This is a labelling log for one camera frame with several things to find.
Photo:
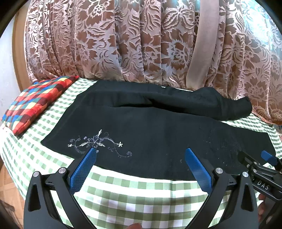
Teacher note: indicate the green checkered bed sheet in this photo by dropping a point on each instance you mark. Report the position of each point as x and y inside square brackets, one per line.
[110, 199]

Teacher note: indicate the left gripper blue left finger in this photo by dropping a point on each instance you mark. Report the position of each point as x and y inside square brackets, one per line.
[79, 170]

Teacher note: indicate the brown floral curtain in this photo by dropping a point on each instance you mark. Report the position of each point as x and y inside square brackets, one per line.
[232, 46]

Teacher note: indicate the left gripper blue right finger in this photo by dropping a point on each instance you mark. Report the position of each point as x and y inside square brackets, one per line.
[202, 176]

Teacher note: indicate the person's right hand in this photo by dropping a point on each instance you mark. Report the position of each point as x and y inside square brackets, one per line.
[261, 207]

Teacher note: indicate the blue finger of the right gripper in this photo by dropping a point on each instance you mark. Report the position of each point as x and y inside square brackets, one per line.
[269, 158]

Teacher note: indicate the black embroidered pants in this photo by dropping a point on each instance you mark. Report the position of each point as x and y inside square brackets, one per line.
[143, 130]

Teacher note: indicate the colourful checkered pillow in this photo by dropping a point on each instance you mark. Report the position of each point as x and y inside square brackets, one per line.
[33, 101]

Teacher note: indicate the wooden door frame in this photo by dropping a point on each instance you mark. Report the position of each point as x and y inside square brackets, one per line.
[18, 49]

